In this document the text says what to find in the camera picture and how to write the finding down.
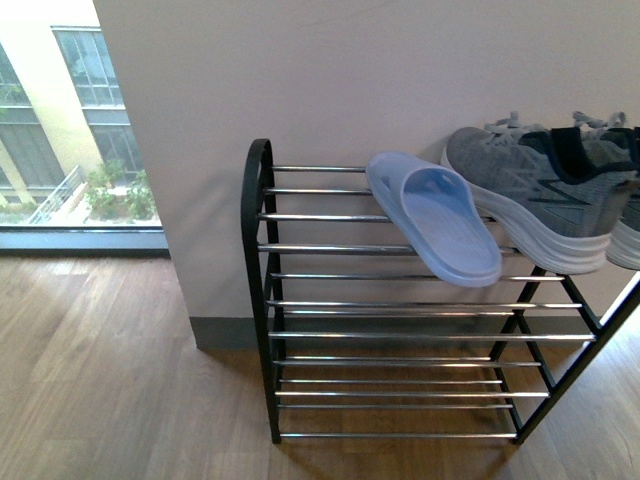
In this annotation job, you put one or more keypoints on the light blue slipper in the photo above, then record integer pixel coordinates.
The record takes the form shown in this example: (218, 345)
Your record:
(433, 207)

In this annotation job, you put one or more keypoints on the grey sneaker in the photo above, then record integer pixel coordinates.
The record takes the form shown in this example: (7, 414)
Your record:
(608, 141)
(558, 207)

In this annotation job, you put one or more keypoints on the black metal shoe rack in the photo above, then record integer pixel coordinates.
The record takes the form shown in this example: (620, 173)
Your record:
(357, 340)

